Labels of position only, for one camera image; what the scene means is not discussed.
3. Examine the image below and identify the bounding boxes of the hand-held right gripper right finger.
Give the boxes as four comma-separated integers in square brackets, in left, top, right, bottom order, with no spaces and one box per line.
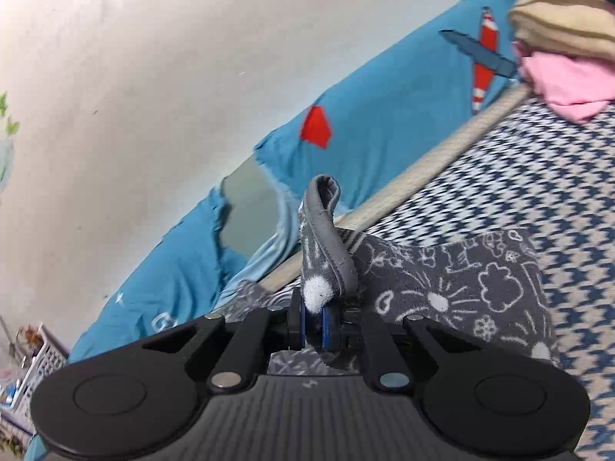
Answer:
[323,298,476,390]

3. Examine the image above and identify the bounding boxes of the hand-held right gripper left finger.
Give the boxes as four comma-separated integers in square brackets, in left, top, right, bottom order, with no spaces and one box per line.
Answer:
[139,285,308,390]

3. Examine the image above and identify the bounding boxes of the grey doodle print fleece garment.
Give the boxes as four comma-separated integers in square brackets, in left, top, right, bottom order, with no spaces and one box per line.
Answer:
[235,174,560,378]

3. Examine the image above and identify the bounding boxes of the grey cushion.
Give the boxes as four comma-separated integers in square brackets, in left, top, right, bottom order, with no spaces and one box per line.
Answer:
[218,156,282,260]

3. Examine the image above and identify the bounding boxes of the blue airplane print bed cover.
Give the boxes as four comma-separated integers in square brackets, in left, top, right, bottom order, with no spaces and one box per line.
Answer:
[24,0,534,461]

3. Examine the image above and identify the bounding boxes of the white plastic basket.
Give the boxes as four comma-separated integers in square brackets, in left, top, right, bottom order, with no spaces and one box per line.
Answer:
[0,324,68,435]

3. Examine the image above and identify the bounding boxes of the pink cloth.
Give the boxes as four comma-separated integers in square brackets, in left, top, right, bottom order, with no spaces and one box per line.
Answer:
[514,43,615,123]

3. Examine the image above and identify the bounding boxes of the beige striped knit sweater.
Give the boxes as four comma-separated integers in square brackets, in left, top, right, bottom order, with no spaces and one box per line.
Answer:
[508,0,615,61]

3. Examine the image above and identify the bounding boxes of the green leaf wall decal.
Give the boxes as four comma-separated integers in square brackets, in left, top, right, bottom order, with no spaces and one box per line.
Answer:
[0,91,21,140]

